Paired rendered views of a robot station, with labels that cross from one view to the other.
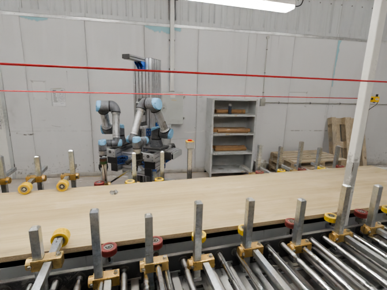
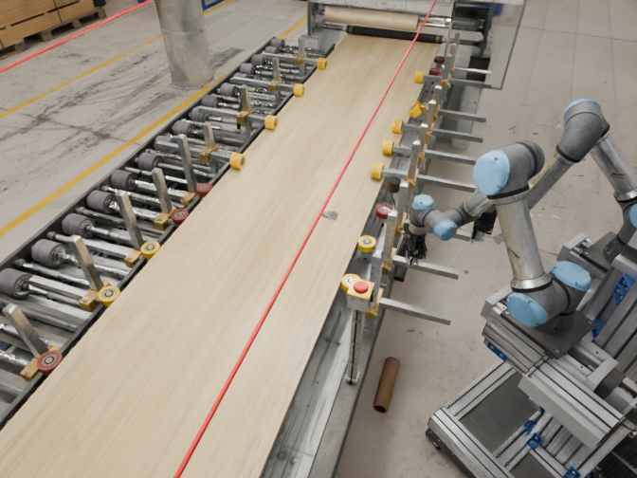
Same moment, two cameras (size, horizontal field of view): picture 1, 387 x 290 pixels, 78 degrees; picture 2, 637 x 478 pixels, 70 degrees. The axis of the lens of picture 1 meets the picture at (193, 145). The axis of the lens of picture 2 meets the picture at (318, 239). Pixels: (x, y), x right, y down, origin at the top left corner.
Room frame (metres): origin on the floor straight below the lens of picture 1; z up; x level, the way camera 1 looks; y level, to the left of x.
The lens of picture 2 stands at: (2.62, -0.81, 2.29)
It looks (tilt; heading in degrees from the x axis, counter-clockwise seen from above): 42 degrees down; 125
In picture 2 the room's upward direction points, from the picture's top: straight up
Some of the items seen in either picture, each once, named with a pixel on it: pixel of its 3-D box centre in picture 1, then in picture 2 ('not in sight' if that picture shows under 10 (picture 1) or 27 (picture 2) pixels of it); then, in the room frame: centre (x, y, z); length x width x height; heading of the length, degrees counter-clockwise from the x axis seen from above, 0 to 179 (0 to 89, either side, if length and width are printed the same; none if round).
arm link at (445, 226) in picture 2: (141, 140); (443, 224); (2.26, 0.50, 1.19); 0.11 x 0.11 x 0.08; 66
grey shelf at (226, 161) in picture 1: (229, 137); not in sight; (4.75, -0.72, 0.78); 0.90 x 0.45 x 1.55; 101
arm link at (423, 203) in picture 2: (136, 142); (422, 211); (2.17, 0.52, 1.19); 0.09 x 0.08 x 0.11; 156
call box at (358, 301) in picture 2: (189, 144); (359, 296); (2.19, 0.03, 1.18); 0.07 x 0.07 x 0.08; 16
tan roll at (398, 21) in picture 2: not in sight; (394, 20); (0.81, 2.88, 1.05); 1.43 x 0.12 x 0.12; 16
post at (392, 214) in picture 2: (134, 178); (387, 254); (2.05, 0.53, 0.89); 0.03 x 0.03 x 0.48; 16
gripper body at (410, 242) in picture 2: (137, 159); (416, 242); (2.17, 0.52, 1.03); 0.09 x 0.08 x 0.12; 127
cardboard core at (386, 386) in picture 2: not in sight; (387, 384); (2.18, 0.46, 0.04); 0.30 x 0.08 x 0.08; 106
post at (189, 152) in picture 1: (189, 171); (355, 343); (2.19, 0.03, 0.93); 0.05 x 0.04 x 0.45; 106
